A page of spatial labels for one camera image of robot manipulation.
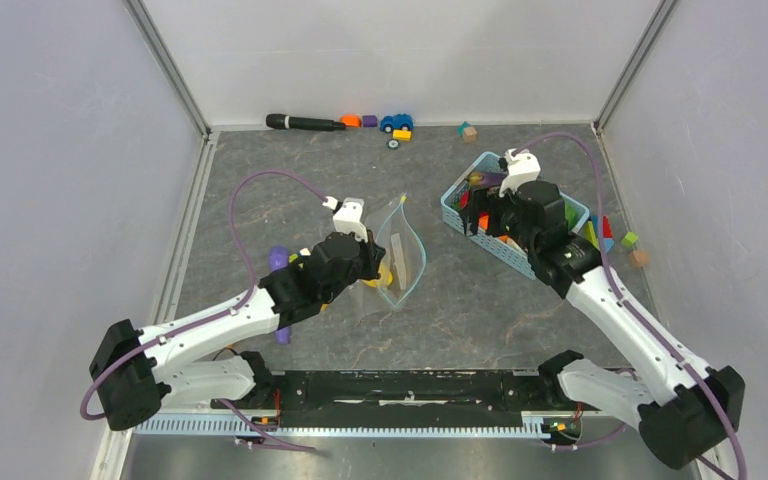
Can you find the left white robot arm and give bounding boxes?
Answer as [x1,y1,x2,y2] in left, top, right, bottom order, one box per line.
[90,232,386,431]

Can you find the purple toy block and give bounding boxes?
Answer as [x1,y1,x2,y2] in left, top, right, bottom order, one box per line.
[361,115,379,128]

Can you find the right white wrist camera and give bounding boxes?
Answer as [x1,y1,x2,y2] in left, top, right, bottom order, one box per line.
[498,148,541,197]

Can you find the orange toy block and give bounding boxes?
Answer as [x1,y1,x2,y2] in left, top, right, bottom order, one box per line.
[339,115,363,128]

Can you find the clear zip top bag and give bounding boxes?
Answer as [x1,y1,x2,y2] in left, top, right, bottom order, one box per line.
[350,193,427,320]

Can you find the multicolour block stack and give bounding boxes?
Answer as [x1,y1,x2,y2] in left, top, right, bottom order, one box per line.
[581,215,615,253]

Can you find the wooden small cube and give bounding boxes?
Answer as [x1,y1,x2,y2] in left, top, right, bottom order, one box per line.
[628,250,650,268]

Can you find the teal and wood cubes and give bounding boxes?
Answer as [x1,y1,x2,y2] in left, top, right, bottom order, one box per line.
[458,122,477,143]

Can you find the black microphone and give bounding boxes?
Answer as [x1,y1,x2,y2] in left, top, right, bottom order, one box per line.
[265,113,347,132]

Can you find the purple toy eggplant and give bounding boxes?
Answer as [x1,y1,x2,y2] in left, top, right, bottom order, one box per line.
[466,171,507,193]

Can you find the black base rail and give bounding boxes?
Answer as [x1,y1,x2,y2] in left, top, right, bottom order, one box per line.
[234,370,593,429]

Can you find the green toy cabbage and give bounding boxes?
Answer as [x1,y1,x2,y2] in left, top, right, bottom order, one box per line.
[564,200,580,231]

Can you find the purple toy cylinder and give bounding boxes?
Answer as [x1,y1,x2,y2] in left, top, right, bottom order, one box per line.
[268,245,291,345]

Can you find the yellow toy mango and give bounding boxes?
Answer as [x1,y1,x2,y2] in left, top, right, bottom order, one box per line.
[363,259,394,289]

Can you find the white cable duct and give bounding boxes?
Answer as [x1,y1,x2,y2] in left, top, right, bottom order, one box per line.
[135,413,550,440]

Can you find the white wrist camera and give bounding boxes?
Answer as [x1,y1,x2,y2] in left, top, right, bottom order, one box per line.
[498,148,541,197]
[323,196,368,242]

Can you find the green small cube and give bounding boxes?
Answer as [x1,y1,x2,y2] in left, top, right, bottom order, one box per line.
[621,231,639,248]

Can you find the light blue plastic basket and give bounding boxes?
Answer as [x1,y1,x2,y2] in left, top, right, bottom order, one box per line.
[440,151,591,280]

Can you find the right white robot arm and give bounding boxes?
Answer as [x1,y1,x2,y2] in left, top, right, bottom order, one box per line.
[459,180,747,479]

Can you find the blue toy car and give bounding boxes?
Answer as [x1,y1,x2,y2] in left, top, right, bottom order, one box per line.
[379,113,414,133]

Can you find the green white toy block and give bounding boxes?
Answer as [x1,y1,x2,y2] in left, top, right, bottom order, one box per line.
[288,248,311,264]

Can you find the orange toy fruit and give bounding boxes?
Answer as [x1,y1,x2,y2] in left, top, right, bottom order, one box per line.
[478,213,509,243]

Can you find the yellow toy block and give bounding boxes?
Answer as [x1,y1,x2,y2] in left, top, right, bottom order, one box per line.
[392,130,412,142]

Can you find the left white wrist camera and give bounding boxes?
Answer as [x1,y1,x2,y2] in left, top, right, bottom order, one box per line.
[323,196,368,242]

